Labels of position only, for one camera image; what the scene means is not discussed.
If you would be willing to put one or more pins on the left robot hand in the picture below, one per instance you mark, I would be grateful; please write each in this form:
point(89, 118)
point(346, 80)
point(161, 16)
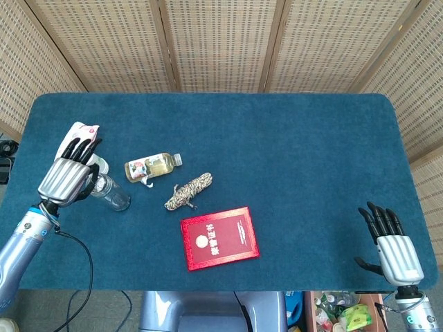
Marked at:
point(62, 180)

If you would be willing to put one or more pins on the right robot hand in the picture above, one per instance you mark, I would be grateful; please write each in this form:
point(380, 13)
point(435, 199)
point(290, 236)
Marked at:
point(398, 257)

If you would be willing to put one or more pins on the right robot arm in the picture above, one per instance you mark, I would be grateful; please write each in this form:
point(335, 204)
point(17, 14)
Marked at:
point(417, 311)

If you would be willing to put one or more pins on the white bottle lid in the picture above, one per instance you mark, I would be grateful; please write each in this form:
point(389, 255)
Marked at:
point(102, 166)

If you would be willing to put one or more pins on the pink white tissue pack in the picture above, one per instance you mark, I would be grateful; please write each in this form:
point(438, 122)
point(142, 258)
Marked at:
point(81, 129)

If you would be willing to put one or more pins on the black box device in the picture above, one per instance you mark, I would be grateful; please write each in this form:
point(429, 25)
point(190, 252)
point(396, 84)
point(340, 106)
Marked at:
point(4, 171)

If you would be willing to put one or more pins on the clear tall glass bottle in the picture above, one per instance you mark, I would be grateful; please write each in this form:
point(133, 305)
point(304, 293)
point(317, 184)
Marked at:
point(117, 202)

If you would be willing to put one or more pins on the green snack pack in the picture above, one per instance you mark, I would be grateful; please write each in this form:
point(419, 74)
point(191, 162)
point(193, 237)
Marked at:
point(356, 316)

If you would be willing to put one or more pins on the plastic bottle with yellow liquid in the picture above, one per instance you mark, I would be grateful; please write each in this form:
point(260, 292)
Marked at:
point(155, 167)

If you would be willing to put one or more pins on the cardboard box of trash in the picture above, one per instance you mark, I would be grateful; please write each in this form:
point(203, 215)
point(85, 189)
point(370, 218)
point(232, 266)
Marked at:
point(310, 311)

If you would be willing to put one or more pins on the blue plastic container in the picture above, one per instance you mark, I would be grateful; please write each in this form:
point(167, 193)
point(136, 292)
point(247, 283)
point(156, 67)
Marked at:
point(294, 307)

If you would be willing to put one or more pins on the blue velvet table cover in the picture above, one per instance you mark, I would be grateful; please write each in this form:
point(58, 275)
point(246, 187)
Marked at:
point(294, 155)

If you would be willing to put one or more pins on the red honor certificate folder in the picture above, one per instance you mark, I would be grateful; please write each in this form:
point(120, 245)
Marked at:
point(221, 238)

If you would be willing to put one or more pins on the grey blue robot torso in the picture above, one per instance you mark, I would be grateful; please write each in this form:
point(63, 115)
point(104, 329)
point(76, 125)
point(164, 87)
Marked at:
point(207, 311)

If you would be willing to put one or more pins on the woven bamboo folding screen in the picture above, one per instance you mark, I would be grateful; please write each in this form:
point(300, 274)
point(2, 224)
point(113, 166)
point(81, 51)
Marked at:
point(221, 41)

